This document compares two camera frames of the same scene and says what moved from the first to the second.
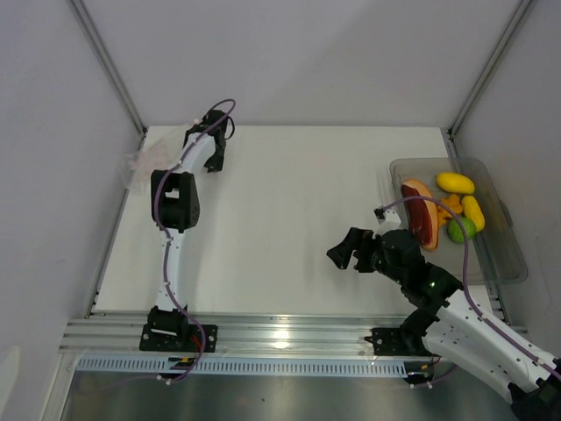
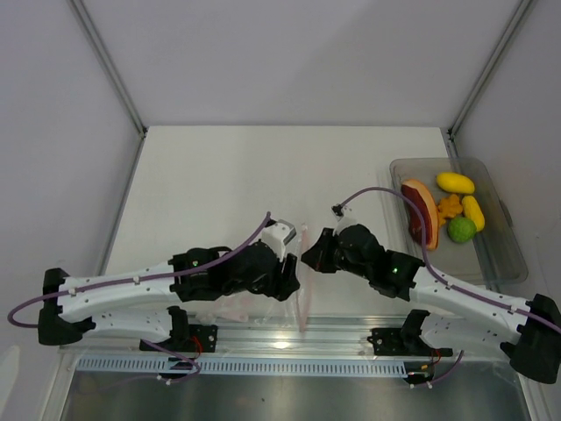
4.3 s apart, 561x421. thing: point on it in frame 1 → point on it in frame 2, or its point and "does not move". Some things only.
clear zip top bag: [142, 163] → [294, 310]
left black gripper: [215, 164] → [283, 283]
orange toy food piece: [452, 203] does not move
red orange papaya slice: [423, 217] does not move
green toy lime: [454, 231] does not move
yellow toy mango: [455, 182] does not move
